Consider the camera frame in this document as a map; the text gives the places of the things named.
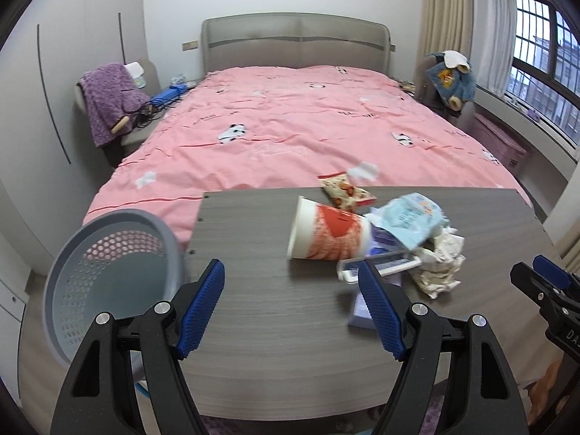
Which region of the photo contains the light blue wet-wipe pack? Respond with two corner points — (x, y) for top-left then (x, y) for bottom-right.
(365, 192), (449, 250)

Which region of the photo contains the white baby bottle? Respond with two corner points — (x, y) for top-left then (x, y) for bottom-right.
(125, 62), (146, 88)

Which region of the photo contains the purple knitted blanket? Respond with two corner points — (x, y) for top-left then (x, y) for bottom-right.
(79, 63), (150, 147)

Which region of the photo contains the chair right of bed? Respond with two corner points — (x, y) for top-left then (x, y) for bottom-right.
(414, 52), (476, 130)

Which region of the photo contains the pink storage box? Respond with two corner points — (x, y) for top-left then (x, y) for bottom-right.
(470, 113), (529, 176)

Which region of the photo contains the wooden handle brush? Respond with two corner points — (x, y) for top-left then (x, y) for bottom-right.
(111, 116), (130, 134)

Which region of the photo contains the purple Zootopia box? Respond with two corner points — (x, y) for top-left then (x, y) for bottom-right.
(348, 233), (408, 330)

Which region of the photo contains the crumpled white paper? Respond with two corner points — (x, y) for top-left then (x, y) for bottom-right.
(410, 227), (465, 299)

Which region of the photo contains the beige curtain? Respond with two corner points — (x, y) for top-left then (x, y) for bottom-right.
(413, 0), (474, 83)

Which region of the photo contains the window with grille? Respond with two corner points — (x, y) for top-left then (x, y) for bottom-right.
(507, 0), (579, 149)

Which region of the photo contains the red white paper cup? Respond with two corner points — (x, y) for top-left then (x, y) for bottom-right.
(287, 196), (372, 261)

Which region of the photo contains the grey padded headboard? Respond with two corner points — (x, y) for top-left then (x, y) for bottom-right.
(200, 12), (391, 75)

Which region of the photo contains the white blue tray lid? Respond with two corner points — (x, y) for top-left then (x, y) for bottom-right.
(336, 252), (422, 284)

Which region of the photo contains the grey chair left of bed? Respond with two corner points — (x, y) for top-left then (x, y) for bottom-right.
(74, 57), (160, 168)

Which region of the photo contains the pink bed duvet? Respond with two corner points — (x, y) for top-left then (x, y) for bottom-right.
(86, 66), (519, 245)

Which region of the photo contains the white sheer curtain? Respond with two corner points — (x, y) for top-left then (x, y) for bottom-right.
(472, 0), (517, 97)

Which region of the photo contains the red cream snack wrapper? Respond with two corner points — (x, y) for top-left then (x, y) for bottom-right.
(318, 172), (377, 212)

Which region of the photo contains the grey perforated trash basket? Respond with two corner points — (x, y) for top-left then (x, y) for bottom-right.
(42, 209), (186, 366)

